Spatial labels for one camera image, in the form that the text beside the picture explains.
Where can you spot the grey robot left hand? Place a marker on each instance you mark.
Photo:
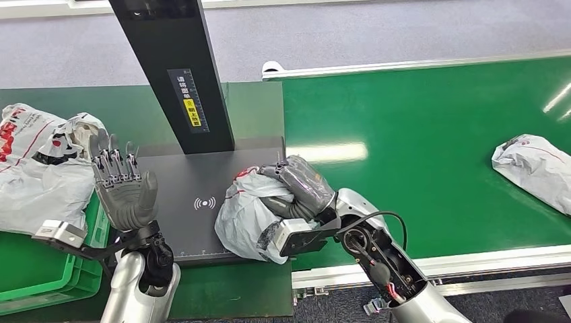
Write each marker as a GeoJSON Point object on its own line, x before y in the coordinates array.
{"type": "Point", "coordinates": [127, 198]}

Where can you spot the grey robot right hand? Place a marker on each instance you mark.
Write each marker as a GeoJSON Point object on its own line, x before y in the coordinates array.
{"type": "Point", "coordinates": [308, 187]}

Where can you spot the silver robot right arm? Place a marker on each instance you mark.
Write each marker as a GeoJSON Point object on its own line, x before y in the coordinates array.
{"type": "Point", "coordinates": [379, 258]}

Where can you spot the green conveyor belt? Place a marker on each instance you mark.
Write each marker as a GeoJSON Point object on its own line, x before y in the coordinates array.
{"type": "Point", "coordinates": [424, 133]}

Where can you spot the torn open grey parcel bag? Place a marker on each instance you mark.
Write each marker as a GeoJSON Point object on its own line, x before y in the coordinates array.
{"type": "Point", "coordinates": [44, 191]}

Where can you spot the small metal clamp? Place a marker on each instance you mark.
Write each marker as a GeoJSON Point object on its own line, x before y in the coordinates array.
{"type": "Point", "coordinates": [310, 292]}

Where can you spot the green plastic crate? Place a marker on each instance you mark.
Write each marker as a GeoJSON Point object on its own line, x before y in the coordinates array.
{"type": "Point", "coordinates": [44, 276]}

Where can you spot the black yellow label sticker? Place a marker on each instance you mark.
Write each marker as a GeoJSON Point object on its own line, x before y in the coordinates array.
{"type": "Point", "coordinates": [189, 100]}

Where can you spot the long grey parcel bag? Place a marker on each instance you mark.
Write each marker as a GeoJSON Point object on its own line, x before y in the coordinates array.
{"type": "Point", "coordinates": [535, 169]}

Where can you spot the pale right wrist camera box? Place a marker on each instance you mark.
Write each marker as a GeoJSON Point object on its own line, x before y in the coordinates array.
{"type": "Point", "coordinates": [299, 238]}

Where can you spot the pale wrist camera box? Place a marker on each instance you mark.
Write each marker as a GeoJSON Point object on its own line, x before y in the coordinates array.
{"type": "Point", "coordinates": [299, 238]}
{"type": "Point", "coordinates": [60, 232]}

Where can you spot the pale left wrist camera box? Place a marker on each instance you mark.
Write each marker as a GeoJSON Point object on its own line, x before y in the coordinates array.
{"type": "Point", "coordinates": [60, 232]}

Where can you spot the white rail end cap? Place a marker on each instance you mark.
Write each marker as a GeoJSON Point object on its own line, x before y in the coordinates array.
{"type": "Point", "coordinates": [271, 67]}

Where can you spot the grey metal bracket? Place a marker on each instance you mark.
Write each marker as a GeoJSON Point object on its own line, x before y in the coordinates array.
{"type": "Point", "coordinates": [377, 306]}

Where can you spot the aluminium conveyor rail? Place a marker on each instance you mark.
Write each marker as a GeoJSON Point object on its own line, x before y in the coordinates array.
{"type": "Point", "coordinates": [401, 67]}
{"type": "Point", "coordinates": [513, 258]}

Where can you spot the white wall ledge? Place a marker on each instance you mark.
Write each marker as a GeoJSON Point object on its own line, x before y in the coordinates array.
{"type": "Point", "coordinates": [44, 10]}

